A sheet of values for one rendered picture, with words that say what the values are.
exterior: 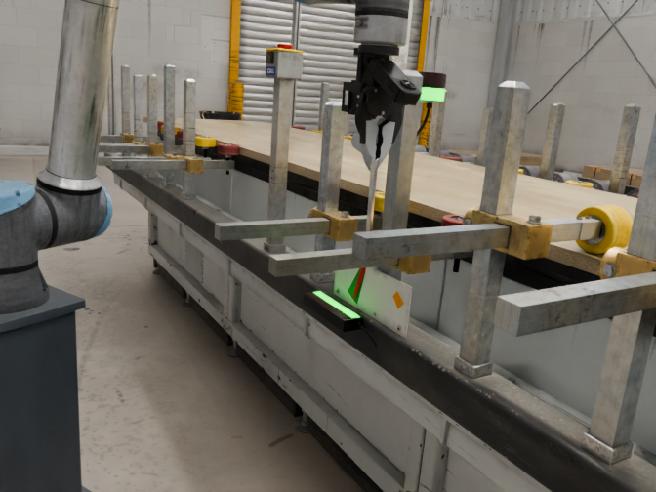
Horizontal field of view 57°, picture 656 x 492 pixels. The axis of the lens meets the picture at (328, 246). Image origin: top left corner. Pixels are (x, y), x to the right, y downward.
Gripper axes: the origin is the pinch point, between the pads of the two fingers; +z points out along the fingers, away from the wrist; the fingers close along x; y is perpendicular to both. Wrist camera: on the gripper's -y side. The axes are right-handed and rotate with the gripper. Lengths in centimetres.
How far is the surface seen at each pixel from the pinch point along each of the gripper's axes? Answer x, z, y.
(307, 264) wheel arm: 14.3, 16.2, -3.0
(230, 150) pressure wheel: -21, 13, 119
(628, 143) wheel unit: -115, -2, 27
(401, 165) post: -6.5, 0.3, 0.8
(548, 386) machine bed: -27, 38, -23
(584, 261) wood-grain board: -25.1, 12.2, -27.0
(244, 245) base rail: -4, 33, 64
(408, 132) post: -7.3, -5.8, 0.8
